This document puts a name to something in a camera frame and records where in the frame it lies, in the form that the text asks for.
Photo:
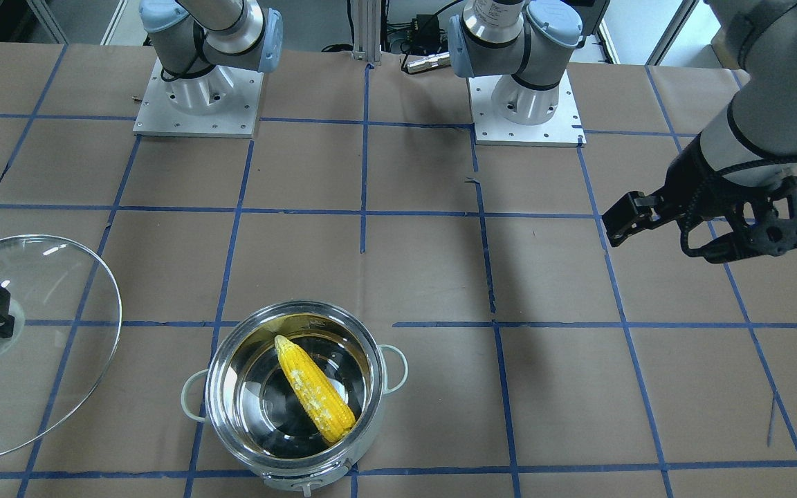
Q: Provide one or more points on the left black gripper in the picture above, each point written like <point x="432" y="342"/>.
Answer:
<point x="690" y="173"/>

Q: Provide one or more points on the glass pot lid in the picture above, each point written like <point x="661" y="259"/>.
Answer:
<point x="67" y="314"/>

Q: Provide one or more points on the yellow corn cob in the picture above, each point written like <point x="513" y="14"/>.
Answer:
<point x="327" y="409"/>

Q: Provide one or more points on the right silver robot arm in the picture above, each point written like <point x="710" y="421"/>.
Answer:
<point x="161" y="212"/>

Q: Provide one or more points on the brown paper table cover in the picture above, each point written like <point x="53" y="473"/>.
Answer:
<point x="543" y="362"/>

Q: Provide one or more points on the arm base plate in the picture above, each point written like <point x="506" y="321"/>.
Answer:
<point x="225" y="103"/>
<point x="506" y="114"/>

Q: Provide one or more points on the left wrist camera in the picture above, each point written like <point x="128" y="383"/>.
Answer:
<point x="763" y="221"/>

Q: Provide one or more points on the silver cable connector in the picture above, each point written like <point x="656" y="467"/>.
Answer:
<point x="427" y="64"/>

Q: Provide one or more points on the aluminium frame post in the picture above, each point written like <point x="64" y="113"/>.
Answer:
<point x="367" y="29"/>

